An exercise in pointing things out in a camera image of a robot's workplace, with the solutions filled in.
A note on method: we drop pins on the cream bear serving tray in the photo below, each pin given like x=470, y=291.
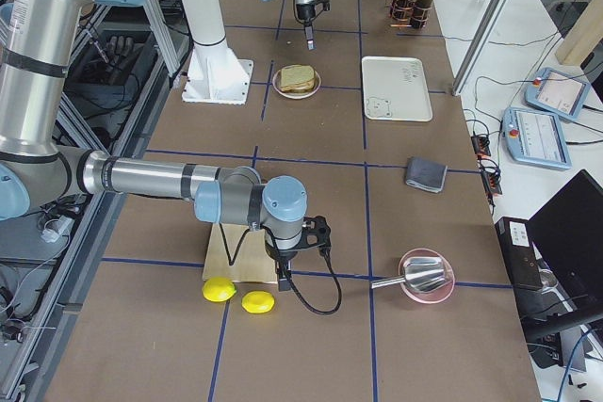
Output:
x=395, y=89

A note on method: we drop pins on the copper wire bottle rack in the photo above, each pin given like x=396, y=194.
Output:
x=413, y=13

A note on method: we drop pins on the grey folded cloth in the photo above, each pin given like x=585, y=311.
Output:
x=425, y=174

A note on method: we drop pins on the blue teach pendant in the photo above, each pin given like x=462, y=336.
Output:
x=558, y=92
x=535, y=138

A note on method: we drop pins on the black box device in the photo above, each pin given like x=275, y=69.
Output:
x=518, y=253

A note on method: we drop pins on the black laptop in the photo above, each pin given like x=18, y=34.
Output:
x=567, y=231

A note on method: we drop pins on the bread slice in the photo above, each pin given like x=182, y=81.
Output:
x=297, y=77

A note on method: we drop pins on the yellow lemon half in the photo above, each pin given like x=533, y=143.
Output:
x=258, y=302

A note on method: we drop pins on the aluminium frame post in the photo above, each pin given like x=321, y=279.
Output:
x=481, y=37

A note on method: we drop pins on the pink bowl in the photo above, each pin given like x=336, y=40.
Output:
x=437, y=296

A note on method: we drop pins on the white round plate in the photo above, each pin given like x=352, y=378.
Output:
x=296, y=94

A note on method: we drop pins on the blue teach pendant near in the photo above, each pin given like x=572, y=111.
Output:
x=535, y=138

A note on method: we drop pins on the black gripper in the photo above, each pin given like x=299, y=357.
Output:
x=304, y=13
x=283, y=257

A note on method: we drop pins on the metal scoop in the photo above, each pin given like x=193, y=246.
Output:
x=419, y=274

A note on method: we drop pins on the wooden cutting board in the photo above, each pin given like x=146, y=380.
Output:
x=252, y=263

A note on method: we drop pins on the yellow lemon whole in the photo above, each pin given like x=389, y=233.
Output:
x=218, y=289

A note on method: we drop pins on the blue teach pendant far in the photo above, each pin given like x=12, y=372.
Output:
x=558, y=92

